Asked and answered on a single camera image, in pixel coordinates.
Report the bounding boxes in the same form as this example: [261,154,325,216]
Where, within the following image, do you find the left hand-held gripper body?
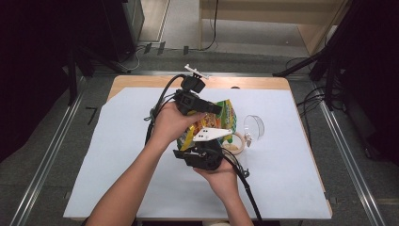
[173,64,210,116]

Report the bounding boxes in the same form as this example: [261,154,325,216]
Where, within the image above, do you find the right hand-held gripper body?
[173,126,234,171]

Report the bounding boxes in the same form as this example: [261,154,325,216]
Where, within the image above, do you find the colourful snack bag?
[176,99,238,152]

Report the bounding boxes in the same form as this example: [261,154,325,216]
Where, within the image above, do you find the clear round container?
[220,131,247,155]

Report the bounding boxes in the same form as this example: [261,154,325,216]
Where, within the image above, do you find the person's right hand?
[192,157,241,202]

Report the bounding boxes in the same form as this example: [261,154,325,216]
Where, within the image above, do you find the person's left hand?
[152,101,207,149]

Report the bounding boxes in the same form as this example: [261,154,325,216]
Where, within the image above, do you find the clear plastic lid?
[243,114,265,148]

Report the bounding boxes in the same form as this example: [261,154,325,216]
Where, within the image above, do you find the white table mat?
[62,87,333,220]

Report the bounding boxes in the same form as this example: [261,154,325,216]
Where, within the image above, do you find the black cabinet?
[102,0,146,63]

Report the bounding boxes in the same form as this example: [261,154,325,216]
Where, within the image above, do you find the black metal stand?
[272,0,356,111]
[66,41,130,106]

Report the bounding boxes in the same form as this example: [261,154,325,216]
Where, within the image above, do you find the wooden furniture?
[199,0,350,57]

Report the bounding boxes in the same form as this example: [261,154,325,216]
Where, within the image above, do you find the dark curtain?
[0,0,104,163]
[328,0,399,166]

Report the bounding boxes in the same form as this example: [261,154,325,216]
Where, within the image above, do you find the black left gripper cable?
[143,73,186,147]

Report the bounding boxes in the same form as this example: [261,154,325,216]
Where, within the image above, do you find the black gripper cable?
[143,73,186,147]
[215,146,264,226]

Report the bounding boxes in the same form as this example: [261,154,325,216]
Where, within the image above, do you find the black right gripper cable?
[215,146,264,226]

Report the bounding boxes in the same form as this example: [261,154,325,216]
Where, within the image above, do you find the thin black hanging cable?
[200,0,220,52]

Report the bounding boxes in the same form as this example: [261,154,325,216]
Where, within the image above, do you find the black floor cables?
[284,56,331,139]

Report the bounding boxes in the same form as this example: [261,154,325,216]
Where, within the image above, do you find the metal floor rail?
[311,80,388,226]
[8,76,88,226]

